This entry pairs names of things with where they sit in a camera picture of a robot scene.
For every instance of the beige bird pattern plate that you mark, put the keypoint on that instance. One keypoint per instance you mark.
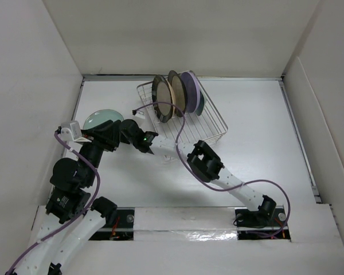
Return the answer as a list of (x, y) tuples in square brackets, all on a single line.
[(173, 99)]

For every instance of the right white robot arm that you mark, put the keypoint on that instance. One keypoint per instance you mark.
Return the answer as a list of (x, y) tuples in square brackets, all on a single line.
[(204, 163)]

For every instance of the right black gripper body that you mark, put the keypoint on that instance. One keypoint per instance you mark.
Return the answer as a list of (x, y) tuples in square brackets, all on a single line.
[(124, 139)]

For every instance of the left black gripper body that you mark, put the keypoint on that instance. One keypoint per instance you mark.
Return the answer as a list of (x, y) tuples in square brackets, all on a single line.
[(93, 152)]

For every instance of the metal wire dish rack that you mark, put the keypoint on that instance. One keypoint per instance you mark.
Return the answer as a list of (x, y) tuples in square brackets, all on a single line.
[(209, 127)]

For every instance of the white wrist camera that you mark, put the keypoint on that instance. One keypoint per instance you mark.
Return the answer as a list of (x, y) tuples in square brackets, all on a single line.
[(138, 115), (69, 131)]

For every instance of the brown rimmed deep plate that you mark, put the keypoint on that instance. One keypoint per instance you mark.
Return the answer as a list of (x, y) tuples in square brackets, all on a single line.
[(180, 92)]

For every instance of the rectangular light green plate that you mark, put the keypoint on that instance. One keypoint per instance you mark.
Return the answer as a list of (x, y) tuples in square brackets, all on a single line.
[(201, 105)]

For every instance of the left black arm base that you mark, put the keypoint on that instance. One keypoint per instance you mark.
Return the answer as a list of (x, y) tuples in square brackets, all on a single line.
[(122, 228)]

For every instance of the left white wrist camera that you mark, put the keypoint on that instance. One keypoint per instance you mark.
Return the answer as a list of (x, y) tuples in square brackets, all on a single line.
[(69, 131)]

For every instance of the round light green plate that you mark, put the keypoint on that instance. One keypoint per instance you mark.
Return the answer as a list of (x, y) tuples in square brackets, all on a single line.
[(102, 116)]

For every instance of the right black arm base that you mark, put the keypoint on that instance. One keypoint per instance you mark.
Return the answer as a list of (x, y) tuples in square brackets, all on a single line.
[(250, 227)]

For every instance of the purple round plate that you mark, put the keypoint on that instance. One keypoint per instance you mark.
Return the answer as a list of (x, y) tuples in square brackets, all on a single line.
[(193, 91)]

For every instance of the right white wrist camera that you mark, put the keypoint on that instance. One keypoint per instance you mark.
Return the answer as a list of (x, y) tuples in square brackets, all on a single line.
[(138, 115)]

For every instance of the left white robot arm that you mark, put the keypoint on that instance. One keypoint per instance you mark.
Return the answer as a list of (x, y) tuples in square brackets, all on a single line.
[(74, 211)]

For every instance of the striped rim beige plate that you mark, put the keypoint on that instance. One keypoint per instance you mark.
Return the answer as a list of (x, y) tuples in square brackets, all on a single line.
[(162, 98)]

